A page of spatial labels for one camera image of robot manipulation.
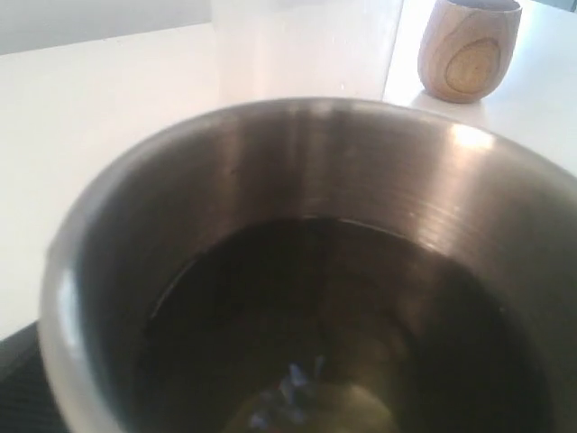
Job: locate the brown wooden cup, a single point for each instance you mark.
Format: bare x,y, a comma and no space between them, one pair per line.
466,48

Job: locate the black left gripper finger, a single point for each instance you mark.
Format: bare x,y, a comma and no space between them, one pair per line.
26,404

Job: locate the stainless steel cup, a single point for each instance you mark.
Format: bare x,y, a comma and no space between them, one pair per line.
316,265

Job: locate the translucent plastic container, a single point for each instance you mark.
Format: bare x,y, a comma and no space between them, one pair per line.
277,49

